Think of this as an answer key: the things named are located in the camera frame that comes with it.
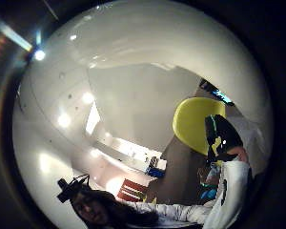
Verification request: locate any yellow round bowl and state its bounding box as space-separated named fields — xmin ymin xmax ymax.
xmin=172 ymin=96 xmax=227 ymax=156

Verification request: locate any teal blue object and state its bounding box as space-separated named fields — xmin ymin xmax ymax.
xmin=198 ymin=165 xmax=221 ymax=202

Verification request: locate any white small box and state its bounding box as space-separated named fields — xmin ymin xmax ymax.
xmin=147 ymin=156 xmax=167 ymax=171

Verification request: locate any blue box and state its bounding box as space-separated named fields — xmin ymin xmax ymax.
xmin=146 ymin=167 xmax=167 ymax=179

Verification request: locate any red white striped box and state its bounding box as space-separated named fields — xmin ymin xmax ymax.
xmin=116 ymin=177 xmax=150 ymax=203

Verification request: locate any the person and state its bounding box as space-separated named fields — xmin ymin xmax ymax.
xmin=69 ymin=156 xmax=254 ymax=229

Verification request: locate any dark wall screen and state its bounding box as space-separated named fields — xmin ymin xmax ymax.
xmin=198 ymin=78 xmax=235 ymax=107

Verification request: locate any black head-mounted camera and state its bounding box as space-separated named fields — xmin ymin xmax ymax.
xmin=56 ymin=174 xmax=92 ymax=204

